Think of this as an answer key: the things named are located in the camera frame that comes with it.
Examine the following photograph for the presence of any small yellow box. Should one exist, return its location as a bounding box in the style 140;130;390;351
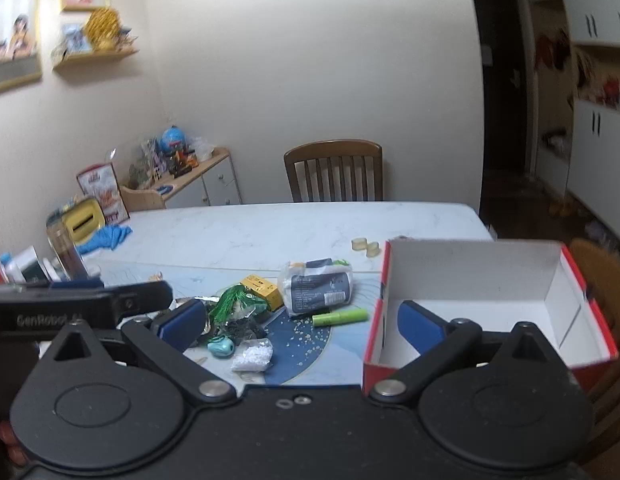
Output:
240;274;281;311

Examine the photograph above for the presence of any light wooden chair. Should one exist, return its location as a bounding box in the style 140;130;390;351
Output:
570;239;620;466

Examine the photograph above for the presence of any dark door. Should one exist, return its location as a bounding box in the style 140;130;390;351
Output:
470;0;533;176

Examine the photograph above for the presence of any wooden wall shelf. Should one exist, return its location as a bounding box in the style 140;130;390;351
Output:
52;47;140;72

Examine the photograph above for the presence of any white dark carton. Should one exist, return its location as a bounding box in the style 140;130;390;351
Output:
12;246;48;283

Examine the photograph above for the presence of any person's left hand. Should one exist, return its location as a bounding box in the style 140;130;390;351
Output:
0;420;26;468

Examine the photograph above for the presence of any tall white cabinet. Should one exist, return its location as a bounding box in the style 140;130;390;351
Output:
520;0;620;231

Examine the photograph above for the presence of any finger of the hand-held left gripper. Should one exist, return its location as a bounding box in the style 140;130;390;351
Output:
47;279;105;290
104;281;173;319

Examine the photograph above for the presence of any blue globe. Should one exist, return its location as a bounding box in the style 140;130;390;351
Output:
161;127;189;153

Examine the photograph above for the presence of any white wooden sideboard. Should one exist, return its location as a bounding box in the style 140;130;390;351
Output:
162;147;242;208

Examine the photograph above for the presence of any small wooden crate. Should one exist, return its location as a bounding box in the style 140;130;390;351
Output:
119;184;168;212

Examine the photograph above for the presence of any clear plastic bag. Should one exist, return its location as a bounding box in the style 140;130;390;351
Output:
189;136;217;162

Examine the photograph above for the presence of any green tube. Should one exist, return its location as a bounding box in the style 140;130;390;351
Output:
312;309;369;327

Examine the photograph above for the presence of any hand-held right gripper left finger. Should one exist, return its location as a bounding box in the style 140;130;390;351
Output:
40;301;238;405

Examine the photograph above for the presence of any group of small toy figures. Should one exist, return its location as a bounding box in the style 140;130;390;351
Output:
140;137;198;181

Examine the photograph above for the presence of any metal thermos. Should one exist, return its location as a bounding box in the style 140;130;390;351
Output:
46;220;91;281

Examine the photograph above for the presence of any group of small shelf items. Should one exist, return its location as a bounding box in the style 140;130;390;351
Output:
574;72;620;111

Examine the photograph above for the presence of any wall poster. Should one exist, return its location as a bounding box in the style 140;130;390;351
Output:
0;0;43;96

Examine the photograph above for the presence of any small photo frame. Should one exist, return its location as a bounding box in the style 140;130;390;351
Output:
60;22;93;56

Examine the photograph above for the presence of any red white cardboard box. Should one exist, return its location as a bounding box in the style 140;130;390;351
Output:
362;239;619;396

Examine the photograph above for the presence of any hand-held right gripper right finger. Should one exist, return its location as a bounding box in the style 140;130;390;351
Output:
368;300;565;403

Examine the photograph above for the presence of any clear bag of white beads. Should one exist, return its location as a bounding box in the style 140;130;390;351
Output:
231;338;273;373

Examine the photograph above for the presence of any green string bundle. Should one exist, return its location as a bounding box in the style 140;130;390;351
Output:
210;284;271;346

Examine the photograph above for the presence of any gold ornament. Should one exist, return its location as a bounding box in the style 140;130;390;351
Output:
85;7;122;52

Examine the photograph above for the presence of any dark wooden chair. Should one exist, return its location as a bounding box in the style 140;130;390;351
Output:
284;139;384;203

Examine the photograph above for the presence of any red hanging decoration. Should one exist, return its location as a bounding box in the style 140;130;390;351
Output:
534;30;570;73

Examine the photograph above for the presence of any yellow tissue box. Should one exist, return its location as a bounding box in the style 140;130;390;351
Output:
46;197;107;243

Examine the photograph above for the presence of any white bottle blue cap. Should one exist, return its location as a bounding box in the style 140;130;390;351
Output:
0;252;23;283

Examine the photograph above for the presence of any blue cloth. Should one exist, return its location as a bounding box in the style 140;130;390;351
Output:
79;225;134;256

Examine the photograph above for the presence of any turquoise toy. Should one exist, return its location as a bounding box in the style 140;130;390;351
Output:
207;337;237;359

